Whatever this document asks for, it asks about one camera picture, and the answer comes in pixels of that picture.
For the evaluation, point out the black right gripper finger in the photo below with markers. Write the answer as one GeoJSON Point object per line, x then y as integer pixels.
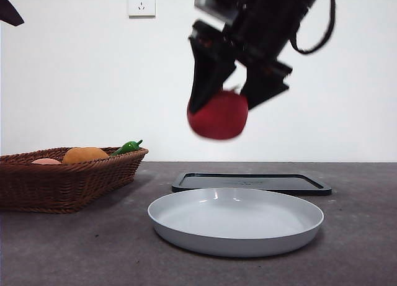
{"type": "Point", "coordinates": [207, 69]}
{"type": "Point", "coordinates": [266, 84]}

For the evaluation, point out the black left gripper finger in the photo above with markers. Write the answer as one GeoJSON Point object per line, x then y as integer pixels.
{"type": "Point", "coordinates": [9, 14]}

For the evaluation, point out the red tomato with green stem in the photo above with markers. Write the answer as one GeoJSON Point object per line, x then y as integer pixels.
{"type": "Point", "coordinates": [220, 118]}

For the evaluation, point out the black rectangular tray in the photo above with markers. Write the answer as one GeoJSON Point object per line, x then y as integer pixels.
{"type": "Point", "coordinates": [217, 180]}

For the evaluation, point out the green chili pepper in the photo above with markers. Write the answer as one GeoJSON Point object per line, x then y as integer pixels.
{"type": "Point", "coordinates": [125, 148]}

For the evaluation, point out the pale grey round plate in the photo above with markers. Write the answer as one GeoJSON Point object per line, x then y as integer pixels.
{"type": "Point", "coordinates": [232, 217]}

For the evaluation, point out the yellow-brown potato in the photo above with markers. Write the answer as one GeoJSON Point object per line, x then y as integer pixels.
{"type": "Point", "coordinates": [83, 155]}

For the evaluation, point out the pale brown egg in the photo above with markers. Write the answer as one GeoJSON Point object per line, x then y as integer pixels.
{"type": "Point", "coordinates": [46, 162]}

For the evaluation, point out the brown woven wicker basket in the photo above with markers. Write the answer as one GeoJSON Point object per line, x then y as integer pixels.
{"type": "Point", "coordinates": [62, 186]}

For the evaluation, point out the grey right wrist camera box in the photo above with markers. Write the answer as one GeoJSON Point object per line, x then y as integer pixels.
{"type": "Point", "coordinates": [211, 0]}

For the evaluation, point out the white wall power socket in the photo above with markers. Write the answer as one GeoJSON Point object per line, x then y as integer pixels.
{"type": "Point", "coordinates": [142, 3]}

